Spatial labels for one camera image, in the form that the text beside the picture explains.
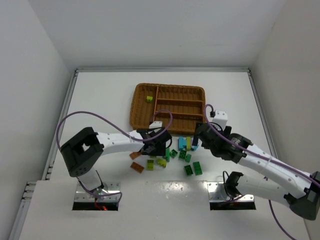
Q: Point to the dark green square lego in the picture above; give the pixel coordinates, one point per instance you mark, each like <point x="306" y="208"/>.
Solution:
<point x="188" y="170"/>

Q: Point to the dark green rounded lego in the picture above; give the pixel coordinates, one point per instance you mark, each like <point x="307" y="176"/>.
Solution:
<point x="167" y="154"/>

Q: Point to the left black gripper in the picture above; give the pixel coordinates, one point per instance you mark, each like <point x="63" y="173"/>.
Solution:
<point x="155" y="146"/>

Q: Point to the light green small lego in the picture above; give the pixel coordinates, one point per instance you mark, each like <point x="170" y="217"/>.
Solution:
<point x="188" y="158"/>

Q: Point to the orange lego plate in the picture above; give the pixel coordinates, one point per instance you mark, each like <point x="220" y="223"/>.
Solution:
<point x="137" y="167"/>
<point x="134" y="155"/>

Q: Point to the brown wicker divided basket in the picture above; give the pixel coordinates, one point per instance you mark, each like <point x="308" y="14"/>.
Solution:
<point x="182" y="103"/>

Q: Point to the dark green studded lego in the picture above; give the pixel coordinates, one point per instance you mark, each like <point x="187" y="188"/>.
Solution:
<point x="182" y="154"/>

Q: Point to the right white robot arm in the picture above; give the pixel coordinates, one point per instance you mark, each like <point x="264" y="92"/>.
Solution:
<point x="297" y="190"/>

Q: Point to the lime yellow lego brick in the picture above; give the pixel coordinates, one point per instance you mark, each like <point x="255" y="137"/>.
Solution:
<point x="161" y="162"/>

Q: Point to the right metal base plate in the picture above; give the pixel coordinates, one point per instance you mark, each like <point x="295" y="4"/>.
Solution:
<point x="217" y="192"/>

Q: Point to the cyan lego cluster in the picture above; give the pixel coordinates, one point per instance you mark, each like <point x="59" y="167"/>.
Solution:
<point x="186" y="143"/>

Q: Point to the lime square lego brick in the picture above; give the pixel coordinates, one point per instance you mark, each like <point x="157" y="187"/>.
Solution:
<point x="149" y="99"/>

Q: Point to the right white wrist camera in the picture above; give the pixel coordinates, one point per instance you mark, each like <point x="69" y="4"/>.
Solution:
<point x="220" y="118"/>

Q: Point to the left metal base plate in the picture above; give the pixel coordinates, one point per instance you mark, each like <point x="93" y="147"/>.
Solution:
<point x="110" y="191"/>

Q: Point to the green long lego brick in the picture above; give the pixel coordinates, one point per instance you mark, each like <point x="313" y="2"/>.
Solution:
<point x="197" y="168"/>

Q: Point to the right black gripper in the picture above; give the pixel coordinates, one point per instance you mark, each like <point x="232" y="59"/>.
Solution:
<point x="200" y="132"/>

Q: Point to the green small square lego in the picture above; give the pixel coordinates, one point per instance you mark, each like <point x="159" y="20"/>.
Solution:
<point x="173" y="153"/>

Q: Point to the metal base plate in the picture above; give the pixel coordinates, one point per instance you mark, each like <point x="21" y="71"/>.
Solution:
<point x="217" y="192"/>
<point x="110" y="191"/>

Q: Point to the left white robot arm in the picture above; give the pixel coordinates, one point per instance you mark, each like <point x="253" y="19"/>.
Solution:
<point x="82" y="151"/>

